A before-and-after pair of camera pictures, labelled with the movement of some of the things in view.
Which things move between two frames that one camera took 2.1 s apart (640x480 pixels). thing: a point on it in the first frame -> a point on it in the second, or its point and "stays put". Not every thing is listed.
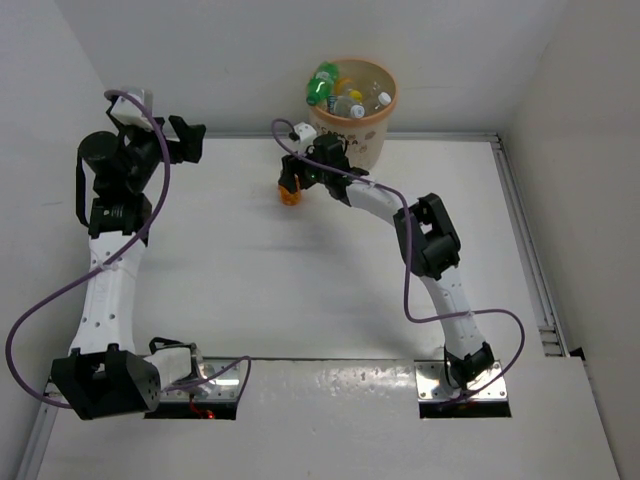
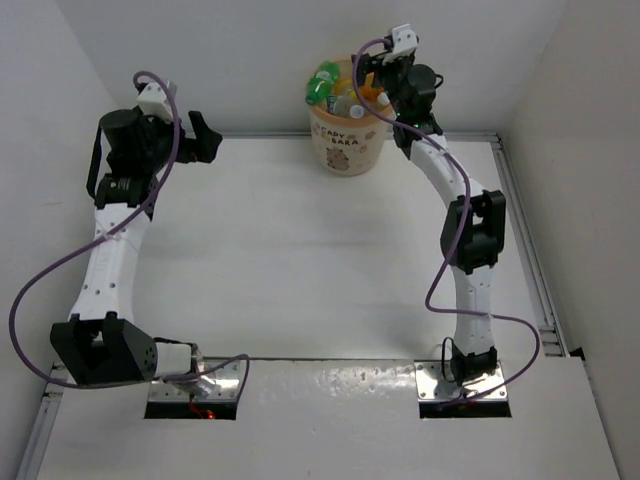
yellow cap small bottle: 343,90 stays put
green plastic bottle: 320,85 stays put
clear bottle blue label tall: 383,97 stays put
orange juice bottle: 288,198 -> 368,91
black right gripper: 291,168 -> 367,63
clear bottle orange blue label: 345,106 stays put
